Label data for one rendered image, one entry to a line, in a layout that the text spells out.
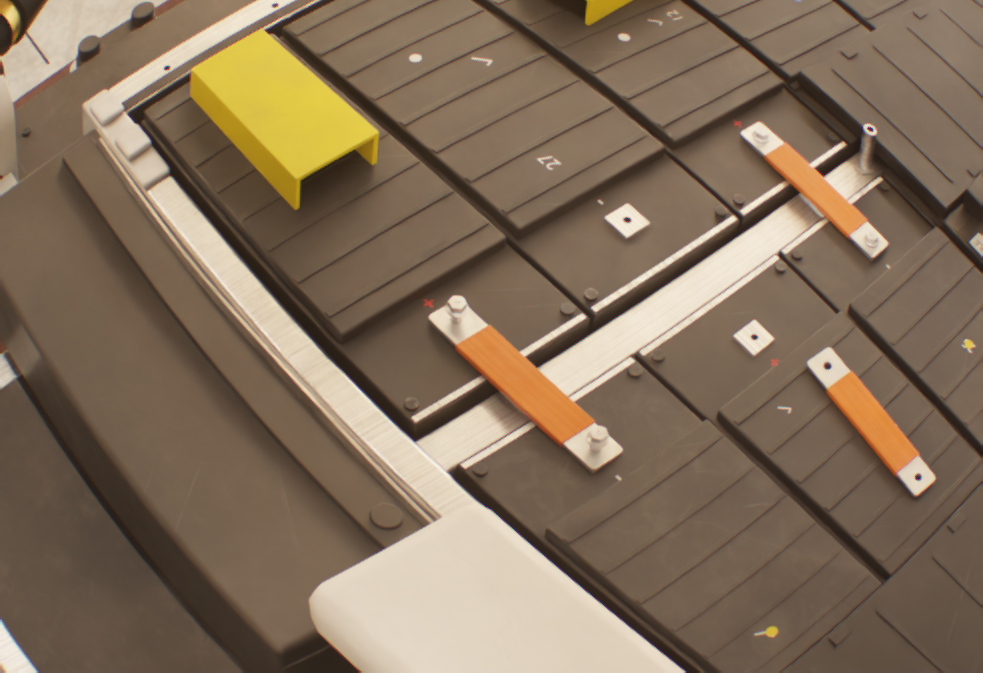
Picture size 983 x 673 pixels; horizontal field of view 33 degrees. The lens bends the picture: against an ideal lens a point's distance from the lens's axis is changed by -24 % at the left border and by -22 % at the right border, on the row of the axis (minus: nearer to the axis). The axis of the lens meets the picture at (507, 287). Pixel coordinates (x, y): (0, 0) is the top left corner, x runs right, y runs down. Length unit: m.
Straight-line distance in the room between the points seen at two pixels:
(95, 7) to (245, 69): 1.79
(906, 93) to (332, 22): 0.47
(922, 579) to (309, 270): 0.49
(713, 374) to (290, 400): 0.31
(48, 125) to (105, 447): 0.59
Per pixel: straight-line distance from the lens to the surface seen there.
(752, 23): 1.53
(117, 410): 1.10
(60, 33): 3.13
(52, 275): 1.18
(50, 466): 1.22
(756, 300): 1.32
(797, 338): 1.31
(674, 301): 1.32
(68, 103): 1.64
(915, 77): 1.53
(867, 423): 1.25
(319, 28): 1.47
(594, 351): 1.29
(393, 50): 1.45
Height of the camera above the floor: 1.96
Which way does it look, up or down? 48 degrees down
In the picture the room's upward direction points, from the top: 6 degrees clockwise
